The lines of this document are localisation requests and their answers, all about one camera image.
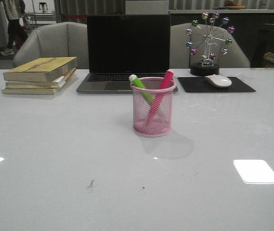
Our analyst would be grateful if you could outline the green highlighter pen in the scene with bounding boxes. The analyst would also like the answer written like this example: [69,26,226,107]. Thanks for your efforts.
[128,74,164,116]

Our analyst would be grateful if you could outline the pink highlighter pen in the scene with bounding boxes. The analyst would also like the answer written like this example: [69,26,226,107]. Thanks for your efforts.
[146,69,174,125]

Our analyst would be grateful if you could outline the pink mesh pen holder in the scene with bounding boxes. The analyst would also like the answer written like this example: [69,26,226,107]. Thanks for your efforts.
[131,77,176,137]

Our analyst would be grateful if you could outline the black mouse pad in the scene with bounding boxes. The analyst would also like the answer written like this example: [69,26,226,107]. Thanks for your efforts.
[177,77,256,93]

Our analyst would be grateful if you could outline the grey open laptop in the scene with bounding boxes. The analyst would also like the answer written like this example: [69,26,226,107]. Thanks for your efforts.
[76,14,171,94]

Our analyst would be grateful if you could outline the middle cream book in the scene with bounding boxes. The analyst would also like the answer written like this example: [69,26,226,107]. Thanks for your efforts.
[5,68,76,89]

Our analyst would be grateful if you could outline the right grey armchair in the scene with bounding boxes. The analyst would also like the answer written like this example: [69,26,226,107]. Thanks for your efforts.
[170,23,250,69]

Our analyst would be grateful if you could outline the grey armchair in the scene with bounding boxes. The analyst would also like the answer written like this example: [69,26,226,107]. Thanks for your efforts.
[13,22,89,69]
[170,23,250,69]

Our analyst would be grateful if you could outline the white computer mouse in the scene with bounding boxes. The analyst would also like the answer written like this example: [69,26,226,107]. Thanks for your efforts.
[205,74,232,88]

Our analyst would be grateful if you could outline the top yellow book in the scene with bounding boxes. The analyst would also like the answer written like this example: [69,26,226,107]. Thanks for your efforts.
[3,57,77,82]

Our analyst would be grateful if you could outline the yellow book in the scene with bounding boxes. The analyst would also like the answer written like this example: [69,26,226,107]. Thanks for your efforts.
[3,57,77,82]
[1,74,75,95]

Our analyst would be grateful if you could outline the left grey armchair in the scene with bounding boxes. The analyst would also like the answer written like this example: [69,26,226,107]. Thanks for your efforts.
[13,22,89,69]

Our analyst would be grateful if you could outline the ferris wheel desk toy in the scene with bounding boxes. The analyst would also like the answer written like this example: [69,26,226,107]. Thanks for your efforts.
[186,11,233,76]

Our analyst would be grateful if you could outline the bottom yellow book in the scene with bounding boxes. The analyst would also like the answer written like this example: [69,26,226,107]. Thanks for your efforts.
[1,74,75,95]

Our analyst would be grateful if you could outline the coloured sticker strip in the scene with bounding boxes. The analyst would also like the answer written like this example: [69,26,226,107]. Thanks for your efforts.
[250,67,274,70]

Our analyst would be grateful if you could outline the fruit bowl on counter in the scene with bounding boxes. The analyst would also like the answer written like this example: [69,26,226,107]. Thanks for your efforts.
[224,0,246,10]

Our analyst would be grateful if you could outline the walking person in background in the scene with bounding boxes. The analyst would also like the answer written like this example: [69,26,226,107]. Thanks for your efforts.
[0,0,28,56]

